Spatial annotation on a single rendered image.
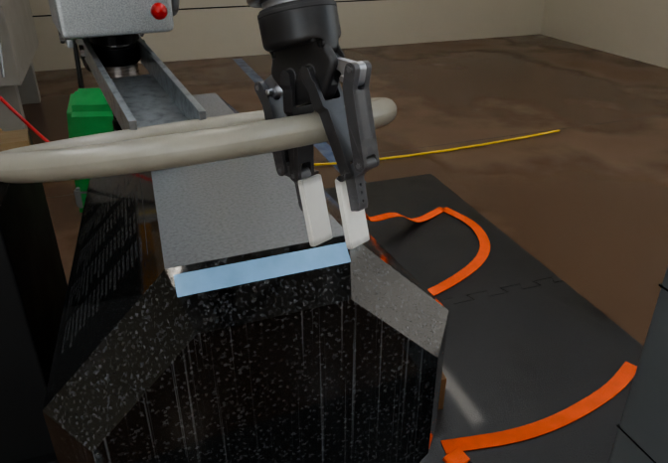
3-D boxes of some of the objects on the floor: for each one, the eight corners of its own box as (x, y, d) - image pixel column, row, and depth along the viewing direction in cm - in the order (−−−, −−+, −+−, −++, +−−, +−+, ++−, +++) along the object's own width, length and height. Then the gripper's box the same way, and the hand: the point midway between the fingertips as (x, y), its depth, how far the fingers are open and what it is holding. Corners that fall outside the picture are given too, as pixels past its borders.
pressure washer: (91, 190, 315) (57, 22, 276) (158, 189, 317) (133, 21, 278) (70, 221, 284) (27, 36, 245) (143, 219, 286) (112, 35, 247)
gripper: (394, -21, 52) (431, 234, 57) (262, 20, 63) (303, 230, 68) (340, -21, 46) (387, 260, 51) (207, 24, 58) (255, 250, 63)
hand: (333, 213), depth 59 cm, fingers closed on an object, 4 cm apart
